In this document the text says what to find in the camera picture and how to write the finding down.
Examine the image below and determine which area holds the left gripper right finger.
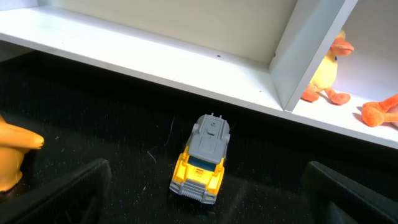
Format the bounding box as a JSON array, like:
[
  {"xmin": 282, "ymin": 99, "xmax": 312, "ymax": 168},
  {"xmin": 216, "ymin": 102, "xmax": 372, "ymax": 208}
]
[{"xmin": 302, "ymin": 161, "xmax": 398, "ymax": 224}]

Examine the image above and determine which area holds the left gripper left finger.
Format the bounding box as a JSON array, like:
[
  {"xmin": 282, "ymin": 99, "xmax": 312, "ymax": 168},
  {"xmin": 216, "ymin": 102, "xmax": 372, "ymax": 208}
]
[{"xmin": 0, "ymin": 157, "xmax": 113, "ymax": 224}]

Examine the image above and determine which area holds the yellow rubber duck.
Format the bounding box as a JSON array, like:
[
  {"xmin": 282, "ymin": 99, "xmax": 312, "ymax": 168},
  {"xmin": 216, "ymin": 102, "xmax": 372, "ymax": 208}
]
[{"xmin": 0, "ymin": 114, "xmax": 45, "ymax": 193}]

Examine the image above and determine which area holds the grey and yellow toy truck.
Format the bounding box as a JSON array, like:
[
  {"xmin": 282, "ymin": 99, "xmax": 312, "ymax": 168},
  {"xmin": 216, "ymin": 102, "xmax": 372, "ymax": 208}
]
[{"xmin": 169, "ymin": 113, "xmax": 231, "ymax": 205}]

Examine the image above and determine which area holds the white plush duck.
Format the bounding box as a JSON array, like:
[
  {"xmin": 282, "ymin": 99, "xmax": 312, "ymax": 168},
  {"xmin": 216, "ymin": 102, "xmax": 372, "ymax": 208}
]
[{"xmin": 361, "ymin": 93, "xmax": 398, "ymax": 128}]

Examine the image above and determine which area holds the yellow plush duck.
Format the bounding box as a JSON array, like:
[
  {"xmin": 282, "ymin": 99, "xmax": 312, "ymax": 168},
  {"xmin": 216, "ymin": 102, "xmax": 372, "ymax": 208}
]
[{"xmin": 300, "ymin": 29, "xmax": 355, "ymax": 106}]

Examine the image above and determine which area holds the white shelf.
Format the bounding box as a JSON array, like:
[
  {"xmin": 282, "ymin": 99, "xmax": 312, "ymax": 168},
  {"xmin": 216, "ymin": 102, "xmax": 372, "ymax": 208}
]
[{"xmin": 0, "ymin": 0, "xmax": 398, "ymax": 151}]

